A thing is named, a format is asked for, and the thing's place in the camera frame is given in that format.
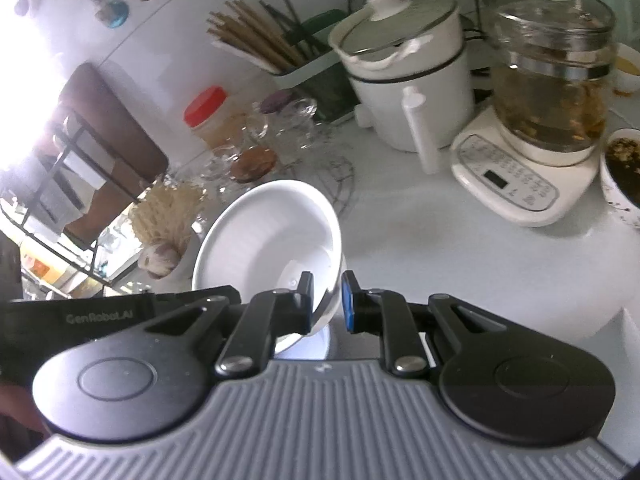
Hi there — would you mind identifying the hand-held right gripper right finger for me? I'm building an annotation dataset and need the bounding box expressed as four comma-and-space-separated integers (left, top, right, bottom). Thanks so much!
340, 269, 522, 380

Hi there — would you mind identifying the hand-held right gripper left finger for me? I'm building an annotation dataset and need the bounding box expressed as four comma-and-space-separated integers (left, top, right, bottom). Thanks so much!
144, 271, 316, 379

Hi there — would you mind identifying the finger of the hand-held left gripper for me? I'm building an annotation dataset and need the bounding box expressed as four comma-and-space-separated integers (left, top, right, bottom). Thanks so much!
151, 284, 242, 328

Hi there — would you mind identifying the white plastic bowl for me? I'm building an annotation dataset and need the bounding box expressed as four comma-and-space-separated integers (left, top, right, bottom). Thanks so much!
191, 179, 347, 357

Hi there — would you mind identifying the person's left hand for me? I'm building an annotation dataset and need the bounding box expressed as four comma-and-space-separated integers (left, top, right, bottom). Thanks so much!
0, 384, 49, 435

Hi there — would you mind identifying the small white ceramic bowl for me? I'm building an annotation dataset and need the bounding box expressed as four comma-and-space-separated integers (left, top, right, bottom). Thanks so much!
136, 240, 194, 281

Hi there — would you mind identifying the garlic bulb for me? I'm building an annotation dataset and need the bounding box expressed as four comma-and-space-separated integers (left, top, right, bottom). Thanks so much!
138, 242, 182, 278

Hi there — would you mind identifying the bundle of dried noodles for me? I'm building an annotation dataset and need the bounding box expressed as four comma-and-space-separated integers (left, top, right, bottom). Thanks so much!
127, 182, 207, 257

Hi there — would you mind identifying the drip tray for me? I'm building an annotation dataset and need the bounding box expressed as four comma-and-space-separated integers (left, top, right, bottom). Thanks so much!
96, 219, 144, 282

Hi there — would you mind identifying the brown round lid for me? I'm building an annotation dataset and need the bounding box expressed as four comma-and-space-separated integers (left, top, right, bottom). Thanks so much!
231, 147, 279, 184

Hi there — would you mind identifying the stack of glass cups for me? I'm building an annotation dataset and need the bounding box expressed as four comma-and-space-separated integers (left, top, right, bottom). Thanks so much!
200, 91, 346, 196

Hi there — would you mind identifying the black dish rack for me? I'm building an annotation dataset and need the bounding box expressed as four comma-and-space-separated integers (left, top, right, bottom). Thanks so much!
0, 110, 152, 294

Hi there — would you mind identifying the red lidded plastic jar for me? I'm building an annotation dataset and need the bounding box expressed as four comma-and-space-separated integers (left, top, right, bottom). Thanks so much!
183, 85, 247, 152

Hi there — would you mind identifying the brown cutting board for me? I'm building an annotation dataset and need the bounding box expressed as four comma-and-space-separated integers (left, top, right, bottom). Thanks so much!
37, 62, 169, 242

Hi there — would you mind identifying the purple round lid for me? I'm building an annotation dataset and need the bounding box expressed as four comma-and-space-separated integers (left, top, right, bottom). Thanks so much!
259, 89, 296, 114

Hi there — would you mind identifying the white kettle base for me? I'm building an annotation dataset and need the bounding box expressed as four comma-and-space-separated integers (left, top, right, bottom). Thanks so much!
450, 105, 602, 229

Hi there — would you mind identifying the green chopstick holder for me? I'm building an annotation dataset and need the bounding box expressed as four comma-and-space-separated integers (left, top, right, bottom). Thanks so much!
271, 9, 360, 127

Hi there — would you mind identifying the white electric pot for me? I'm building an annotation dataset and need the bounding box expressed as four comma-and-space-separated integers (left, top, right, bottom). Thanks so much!
327, 0, 477, 177

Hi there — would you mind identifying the patterned bowl of tea leaves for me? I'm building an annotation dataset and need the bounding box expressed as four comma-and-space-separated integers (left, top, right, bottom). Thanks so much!
599, 127, 640, 231

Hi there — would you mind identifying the glass electric kettle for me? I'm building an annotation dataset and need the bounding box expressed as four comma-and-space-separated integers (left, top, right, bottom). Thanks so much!
481, 0, 619, 169

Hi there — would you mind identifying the round wire rack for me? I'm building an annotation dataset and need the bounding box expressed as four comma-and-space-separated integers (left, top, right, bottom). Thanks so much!
280, 125, 357, 222

